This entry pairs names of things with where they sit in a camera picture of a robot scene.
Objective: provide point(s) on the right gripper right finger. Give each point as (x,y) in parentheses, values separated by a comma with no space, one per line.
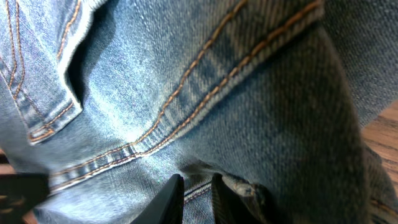
(234,202)

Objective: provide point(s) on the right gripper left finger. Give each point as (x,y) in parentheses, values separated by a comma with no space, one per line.
(167,206)

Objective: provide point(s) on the light blue denim jeans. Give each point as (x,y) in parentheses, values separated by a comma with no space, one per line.
(103,101)

